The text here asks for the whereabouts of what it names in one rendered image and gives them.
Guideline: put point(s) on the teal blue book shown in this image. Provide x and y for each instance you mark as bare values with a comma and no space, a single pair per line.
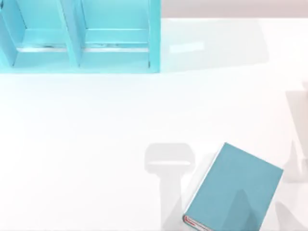
231,183

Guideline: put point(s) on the light blue rack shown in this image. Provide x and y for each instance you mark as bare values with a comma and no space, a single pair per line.
115,38

